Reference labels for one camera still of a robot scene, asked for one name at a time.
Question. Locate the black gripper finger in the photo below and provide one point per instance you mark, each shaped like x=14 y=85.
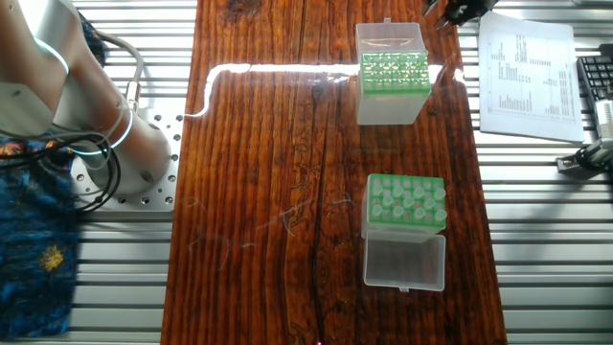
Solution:
x=476 y=8
x=442 y=10

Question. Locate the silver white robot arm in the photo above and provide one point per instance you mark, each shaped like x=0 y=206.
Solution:
x=57 y=86

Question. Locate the tall green pipette tip holder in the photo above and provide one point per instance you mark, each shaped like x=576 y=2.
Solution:
x=402 y=259

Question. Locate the printed white paper sheet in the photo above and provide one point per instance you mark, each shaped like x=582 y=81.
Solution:
x=532 y=81

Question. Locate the black keyboard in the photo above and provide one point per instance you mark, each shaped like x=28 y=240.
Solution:
x=596 y=77

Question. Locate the brown wooden board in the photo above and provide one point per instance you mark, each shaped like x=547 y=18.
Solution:
x=259 y=211

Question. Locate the blue patterned cloth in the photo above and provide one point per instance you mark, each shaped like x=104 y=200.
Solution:
x=34 y=259

